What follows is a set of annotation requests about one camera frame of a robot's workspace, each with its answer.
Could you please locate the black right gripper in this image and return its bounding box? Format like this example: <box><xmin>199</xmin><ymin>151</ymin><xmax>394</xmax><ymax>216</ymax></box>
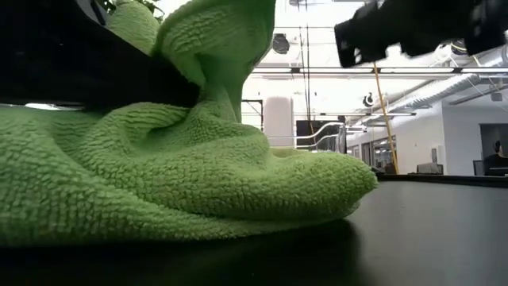
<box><xmin>334</xmin><ymin>0</ymin><xmax>508</xmax><ymax>68</ymax></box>

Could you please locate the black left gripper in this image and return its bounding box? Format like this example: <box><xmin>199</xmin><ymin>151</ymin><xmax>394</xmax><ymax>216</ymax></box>
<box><xmin>0</xmin><ymin>0</ymin><xmax>202</xmax><ymax>109</ymax></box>

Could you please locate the clear plastic bin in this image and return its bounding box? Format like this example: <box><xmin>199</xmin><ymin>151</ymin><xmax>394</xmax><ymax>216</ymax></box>
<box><xmin>268</xmin><ymin>121</ymin><xmax>347</xmax><ymax>157</ymax></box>

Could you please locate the bright green microfiber towel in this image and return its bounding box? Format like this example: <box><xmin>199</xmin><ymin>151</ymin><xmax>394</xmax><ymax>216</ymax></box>
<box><xmin>0</xmin><ymin>0</ymin><xmax>379</xmax><ymax>247</ymax></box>

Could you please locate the green leafy plant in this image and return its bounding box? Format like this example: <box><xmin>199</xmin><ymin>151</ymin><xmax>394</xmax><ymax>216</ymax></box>
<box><xmin>94</xmin><ymin>0</ymin><xmax>166</xmax><ymax>23</ymax></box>

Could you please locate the black screen panel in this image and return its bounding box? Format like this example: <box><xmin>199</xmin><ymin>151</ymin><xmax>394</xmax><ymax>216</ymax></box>
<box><xmin>295</xmin><ymin>120</ymin><xmax>347</xmax><ymax>153</ymax></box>

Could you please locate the white round column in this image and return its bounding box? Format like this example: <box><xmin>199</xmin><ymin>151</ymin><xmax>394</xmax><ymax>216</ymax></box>
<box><xmin>264</xmin><ymin>96</ymin><xmax>295</xmax><ymax>148</ymax></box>

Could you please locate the grey box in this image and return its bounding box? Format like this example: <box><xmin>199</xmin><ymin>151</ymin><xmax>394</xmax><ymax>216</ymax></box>
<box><xmin>416</xmin><ymin>161</ymin><xmax>445</xmax><ymax>176</ymax></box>

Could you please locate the person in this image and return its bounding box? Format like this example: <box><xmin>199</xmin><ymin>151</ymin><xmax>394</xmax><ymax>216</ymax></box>
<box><xmin>483</xmin><ymin>140</ymin><xmax>508</xmax><ymax>177</ymax></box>

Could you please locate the black cable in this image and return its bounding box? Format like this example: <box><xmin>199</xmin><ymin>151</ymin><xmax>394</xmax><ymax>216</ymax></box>
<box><xmin>297</xmin><ymin>0</ymin><xmax>315</xmax><ymax>132</ymax></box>

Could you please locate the black ceiling cable reel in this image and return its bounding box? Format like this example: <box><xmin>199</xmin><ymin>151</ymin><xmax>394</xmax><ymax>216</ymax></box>
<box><xmin>271</xmin><ymin>33</ymin><xmax>291</xmax><ymax>56</ymax></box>
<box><xmin>450</xmin><ymin>38</ymin><xmax>469</xmax><ymax>56</ymax></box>

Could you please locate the yellow cable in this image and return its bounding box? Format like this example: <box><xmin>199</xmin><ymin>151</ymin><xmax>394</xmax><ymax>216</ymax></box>
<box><xmin>371</xmin><ymin>61</ymin><xmax>400</xmax><ymax>176</ymax></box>

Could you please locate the silver ventilation duct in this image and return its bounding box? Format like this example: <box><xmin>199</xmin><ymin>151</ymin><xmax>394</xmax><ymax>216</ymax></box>
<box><xmin>388</xmin><ymin>51</ymin><xmax>508</xmax><ymax>114</ymax></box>

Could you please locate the black metal frame stand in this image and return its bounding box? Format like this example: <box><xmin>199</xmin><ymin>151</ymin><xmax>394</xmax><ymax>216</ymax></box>
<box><xmin>241</xmin><ymin>99</ymin><xmax>265</xmax><ymax>132</ymax></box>

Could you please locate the black table frame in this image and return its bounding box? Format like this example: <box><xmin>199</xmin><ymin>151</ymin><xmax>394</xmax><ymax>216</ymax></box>
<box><xmin>375</xmin><ymin>173</ymin><xmax>508</xmax><ymax>188</ymax></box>

